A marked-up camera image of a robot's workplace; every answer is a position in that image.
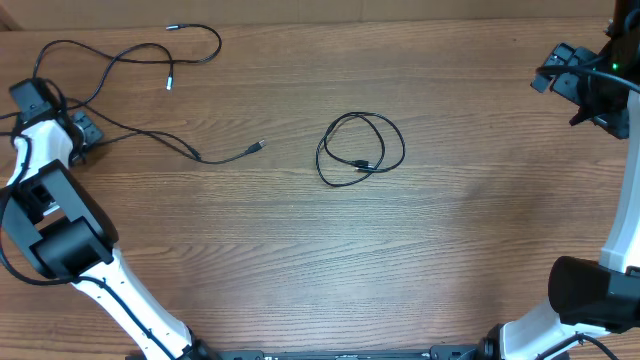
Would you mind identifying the black cable long thin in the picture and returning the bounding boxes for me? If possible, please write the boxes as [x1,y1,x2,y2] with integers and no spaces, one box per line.
[69,98,266,165]

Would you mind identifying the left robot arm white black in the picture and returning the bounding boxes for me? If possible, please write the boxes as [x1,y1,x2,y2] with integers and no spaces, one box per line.
[1,78,217,360]

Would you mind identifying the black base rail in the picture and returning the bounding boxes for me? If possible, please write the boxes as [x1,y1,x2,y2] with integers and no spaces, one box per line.
[181,344,477,360]

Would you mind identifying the black cable silver plugs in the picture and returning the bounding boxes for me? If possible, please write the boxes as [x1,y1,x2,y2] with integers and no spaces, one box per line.
[32,23,223,109]

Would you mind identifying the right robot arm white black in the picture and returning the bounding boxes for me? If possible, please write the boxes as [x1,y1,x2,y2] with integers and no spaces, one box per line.
[460,0,639,359]

